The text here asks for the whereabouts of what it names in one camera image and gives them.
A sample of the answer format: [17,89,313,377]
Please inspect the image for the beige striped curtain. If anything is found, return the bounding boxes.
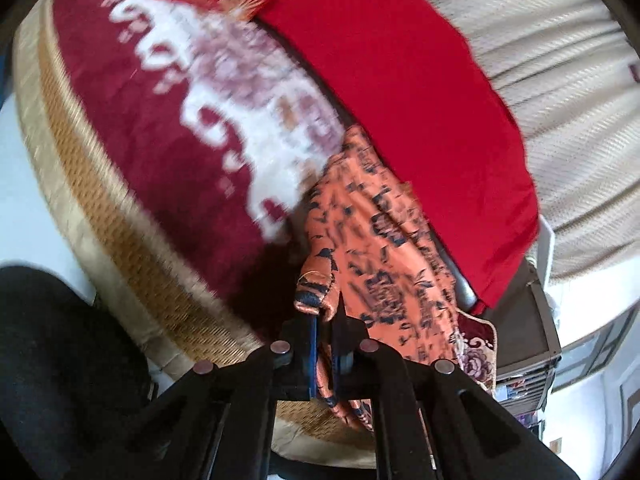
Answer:
[428,0,639,283]

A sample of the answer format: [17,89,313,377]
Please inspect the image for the orange floral garment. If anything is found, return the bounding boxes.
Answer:
[293,123,464,434]

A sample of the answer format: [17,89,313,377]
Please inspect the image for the dark grey storage box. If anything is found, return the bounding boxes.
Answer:
[290,0,564,380]

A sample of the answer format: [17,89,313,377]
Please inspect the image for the red folded cloth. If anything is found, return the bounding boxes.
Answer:
[258,0,539,308]

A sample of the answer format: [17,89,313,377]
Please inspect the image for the maroon white floral blanket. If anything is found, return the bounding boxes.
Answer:
[52,0,499,391]

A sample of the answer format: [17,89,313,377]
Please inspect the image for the woven straw mattress edge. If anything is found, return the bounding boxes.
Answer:
[12,0,381,470]

